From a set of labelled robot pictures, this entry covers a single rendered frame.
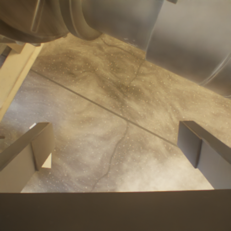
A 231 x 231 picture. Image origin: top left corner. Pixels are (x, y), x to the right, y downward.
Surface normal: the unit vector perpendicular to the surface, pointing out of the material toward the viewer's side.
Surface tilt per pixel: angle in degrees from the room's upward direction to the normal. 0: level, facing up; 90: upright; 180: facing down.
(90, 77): 0
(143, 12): 49
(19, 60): 0
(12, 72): 0
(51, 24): 90
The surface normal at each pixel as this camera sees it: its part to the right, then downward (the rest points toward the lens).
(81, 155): -0.11, -0.11
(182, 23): -0.39, 0.50
